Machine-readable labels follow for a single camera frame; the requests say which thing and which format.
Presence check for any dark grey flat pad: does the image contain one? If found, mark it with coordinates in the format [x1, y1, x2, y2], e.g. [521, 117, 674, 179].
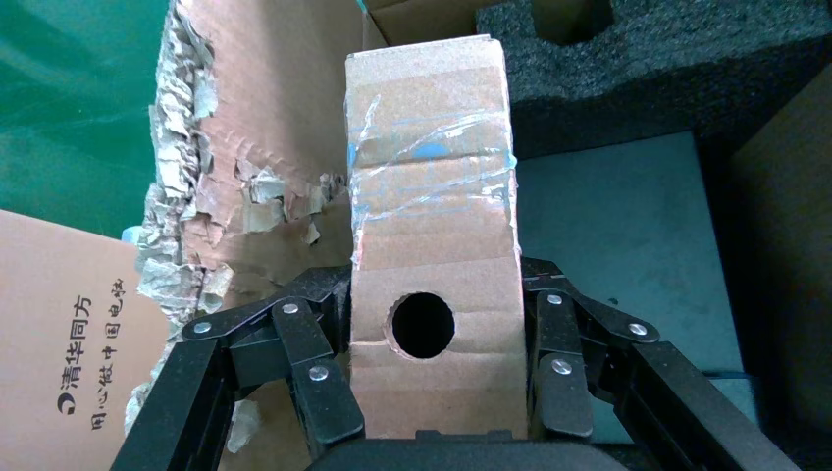
[516, 130, 758, 445]

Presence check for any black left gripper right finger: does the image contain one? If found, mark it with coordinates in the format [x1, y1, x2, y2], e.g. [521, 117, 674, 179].
[519, 256, 802, 471]

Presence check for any black foam insert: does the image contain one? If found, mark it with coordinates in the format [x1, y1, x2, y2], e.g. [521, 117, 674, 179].
[475, 0, 832, 161]

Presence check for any small cardboard box with hole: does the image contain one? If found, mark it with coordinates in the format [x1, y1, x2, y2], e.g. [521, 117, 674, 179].
[342, 33, 530, 444]

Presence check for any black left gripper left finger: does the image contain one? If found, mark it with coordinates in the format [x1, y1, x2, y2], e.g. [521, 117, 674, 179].
[110, 263, 367, 471]

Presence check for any big torn cardboard box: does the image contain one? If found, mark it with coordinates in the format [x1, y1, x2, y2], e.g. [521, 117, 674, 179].
[0, 0, 832, 471]

